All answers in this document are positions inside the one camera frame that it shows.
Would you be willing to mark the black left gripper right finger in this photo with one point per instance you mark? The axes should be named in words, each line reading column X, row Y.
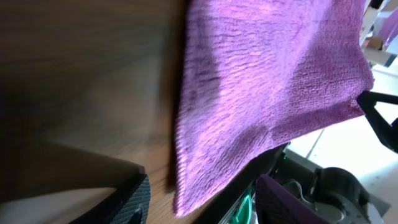
column 275, row 205

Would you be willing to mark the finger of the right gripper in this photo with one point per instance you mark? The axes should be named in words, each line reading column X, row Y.
column 385, row 132

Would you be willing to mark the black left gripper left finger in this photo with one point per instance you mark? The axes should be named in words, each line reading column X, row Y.
column 129, row 204

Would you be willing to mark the purple cloth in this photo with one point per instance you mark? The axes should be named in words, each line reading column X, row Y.
column 258, row 74

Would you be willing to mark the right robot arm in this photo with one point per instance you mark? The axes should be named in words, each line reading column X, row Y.
column 334, row 184

